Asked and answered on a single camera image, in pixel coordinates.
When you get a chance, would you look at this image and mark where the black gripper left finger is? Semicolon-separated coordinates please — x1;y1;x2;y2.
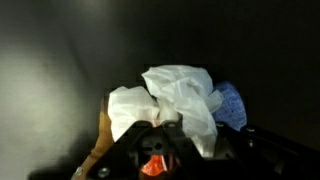
88;121;204;180

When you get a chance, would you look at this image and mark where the blue cloth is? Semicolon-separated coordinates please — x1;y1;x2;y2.
213;81;247;131

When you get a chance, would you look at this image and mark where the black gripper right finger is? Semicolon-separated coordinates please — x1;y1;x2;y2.
213;122;320;180

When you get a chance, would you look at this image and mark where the brown toy moose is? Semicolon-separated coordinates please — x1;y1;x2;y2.
70;99;114;180

